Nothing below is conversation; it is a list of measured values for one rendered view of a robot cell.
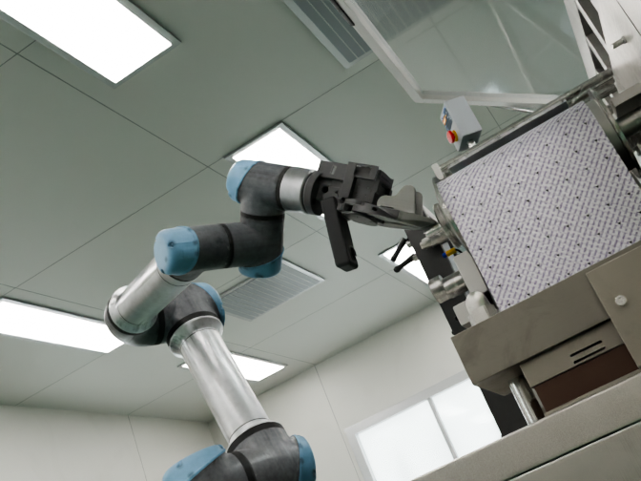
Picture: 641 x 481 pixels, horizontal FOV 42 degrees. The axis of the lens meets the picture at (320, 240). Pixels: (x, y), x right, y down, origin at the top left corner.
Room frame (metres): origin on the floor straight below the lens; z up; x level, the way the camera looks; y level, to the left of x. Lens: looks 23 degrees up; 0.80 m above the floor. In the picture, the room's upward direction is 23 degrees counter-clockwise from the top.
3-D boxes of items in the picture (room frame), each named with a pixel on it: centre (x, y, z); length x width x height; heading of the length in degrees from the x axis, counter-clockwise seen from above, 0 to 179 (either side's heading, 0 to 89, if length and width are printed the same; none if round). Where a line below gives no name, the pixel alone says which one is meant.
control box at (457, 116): (1.69, -0.39, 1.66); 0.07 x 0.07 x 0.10; 10
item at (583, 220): (1.08, -0.30, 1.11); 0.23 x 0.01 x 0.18; 73
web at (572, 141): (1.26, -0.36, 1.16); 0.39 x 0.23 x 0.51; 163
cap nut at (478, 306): (0.96, -0.14, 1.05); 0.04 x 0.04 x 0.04
